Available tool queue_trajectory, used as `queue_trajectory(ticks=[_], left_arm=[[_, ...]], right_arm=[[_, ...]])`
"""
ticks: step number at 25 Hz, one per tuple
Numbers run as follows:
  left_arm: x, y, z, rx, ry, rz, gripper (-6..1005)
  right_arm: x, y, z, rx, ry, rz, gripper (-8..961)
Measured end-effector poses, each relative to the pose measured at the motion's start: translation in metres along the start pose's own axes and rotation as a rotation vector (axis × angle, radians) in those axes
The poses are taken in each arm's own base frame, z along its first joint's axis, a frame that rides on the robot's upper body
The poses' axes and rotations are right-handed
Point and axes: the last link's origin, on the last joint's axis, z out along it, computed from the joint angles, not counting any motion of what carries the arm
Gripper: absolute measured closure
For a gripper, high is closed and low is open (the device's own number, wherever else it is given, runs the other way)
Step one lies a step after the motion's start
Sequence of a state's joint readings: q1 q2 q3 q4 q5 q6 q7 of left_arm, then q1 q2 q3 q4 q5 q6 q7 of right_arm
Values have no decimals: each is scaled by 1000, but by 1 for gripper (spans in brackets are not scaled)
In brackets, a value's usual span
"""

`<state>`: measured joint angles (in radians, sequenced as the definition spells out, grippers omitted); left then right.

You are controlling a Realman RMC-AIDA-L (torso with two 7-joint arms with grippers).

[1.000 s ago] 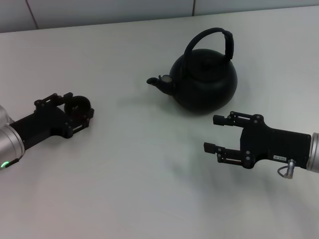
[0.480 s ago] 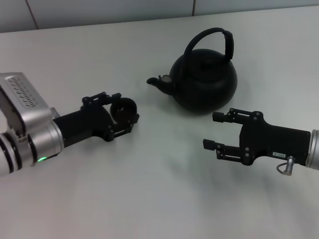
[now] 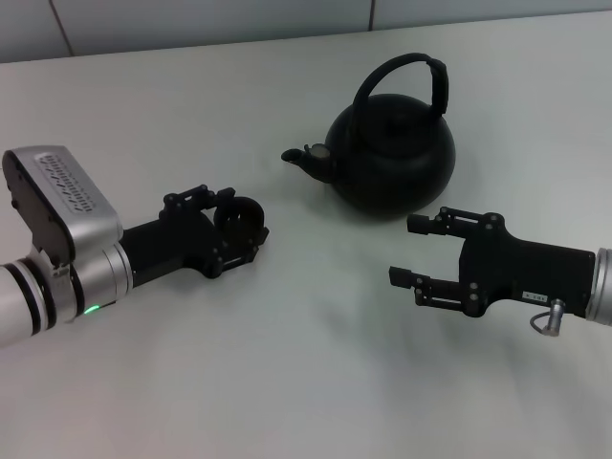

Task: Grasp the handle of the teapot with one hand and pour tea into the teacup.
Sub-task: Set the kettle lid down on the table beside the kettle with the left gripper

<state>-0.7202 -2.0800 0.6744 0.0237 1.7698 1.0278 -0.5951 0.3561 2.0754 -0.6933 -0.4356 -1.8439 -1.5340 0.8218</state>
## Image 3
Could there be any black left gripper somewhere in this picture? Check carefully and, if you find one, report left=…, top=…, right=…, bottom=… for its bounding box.
left=121, top=184, right=271, bottom=289

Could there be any black round teapot with handle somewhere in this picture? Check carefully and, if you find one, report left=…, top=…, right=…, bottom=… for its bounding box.
left=280, top=53, right=457, bottom=222

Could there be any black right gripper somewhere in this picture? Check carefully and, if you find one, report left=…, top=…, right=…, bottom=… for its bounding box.
left=389, top=206, right=598, bottom=319

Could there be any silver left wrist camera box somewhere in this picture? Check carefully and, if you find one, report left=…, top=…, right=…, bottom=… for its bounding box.
left=1, top=145, right=124, bottom=263

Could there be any small black teacup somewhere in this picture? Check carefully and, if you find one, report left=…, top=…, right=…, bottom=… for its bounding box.
left=212, top=196, right=266, bottom=243

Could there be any silver plug with grey cable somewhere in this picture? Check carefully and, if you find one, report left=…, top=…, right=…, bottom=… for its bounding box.
left=529, top=298, right=566, bottom=339

